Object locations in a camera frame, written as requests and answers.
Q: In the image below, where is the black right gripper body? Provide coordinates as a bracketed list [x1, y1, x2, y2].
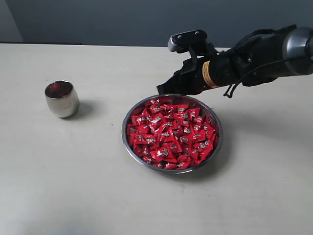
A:
[171, 58, 220, 95]

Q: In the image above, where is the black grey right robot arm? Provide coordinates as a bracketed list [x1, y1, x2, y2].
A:
[157, 24, 313, 98]

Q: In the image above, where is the round steel bowl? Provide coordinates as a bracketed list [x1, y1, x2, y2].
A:
[121, 94, 223, 174]

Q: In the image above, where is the pile of red wrapped candies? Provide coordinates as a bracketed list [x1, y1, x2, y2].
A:
[123, 96, 220, 171]

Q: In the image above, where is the stainless steel cup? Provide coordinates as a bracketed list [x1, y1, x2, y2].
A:
[45, 80, 80, 118]

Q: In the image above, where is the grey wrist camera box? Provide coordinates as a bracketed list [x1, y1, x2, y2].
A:
[167, 29, 218, 56]

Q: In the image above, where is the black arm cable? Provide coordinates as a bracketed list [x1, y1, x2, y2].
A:
[223, 23, 313, 98]

